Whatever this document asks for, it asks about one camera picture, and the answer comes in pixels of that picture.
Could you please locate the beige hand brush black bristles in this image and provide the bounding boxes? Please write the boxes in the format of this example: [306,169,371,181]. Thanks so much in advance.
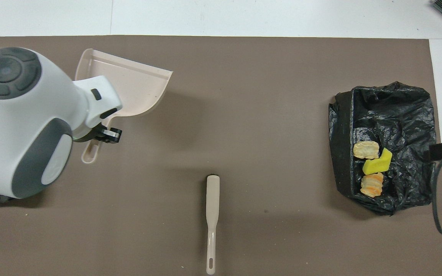
[206,175,220,275]

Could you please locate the brown table mat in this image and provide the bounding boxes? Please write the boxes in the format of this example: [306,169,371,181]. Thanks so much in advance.
[0,35,442,276]

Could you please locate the pale trash lump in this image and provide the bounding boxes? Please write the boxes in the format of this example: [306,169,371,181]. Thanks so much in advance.
[353,141,380,160]

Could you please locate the orange striped bread toy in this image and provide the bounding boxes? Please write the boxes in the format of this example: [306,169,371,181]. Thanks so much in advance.
[360,172,384,198]

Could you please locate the beige plastic dustpan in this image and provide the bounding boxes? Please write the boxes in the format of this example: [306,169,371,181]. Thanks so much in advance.
[75,48,174,164]

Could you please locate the left black plastic bag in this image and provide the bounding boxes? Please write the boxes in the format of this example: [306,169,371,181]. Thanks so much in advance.
[328,81,436,216]

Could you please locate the yellow sponge piece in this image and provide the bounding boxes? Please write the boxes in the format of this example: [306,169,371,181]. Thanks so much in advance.
[362,148,393,176]

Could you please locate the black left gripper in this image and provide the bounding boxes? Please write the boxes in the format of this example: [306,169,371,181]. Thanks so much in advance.
[74,126,123,144]

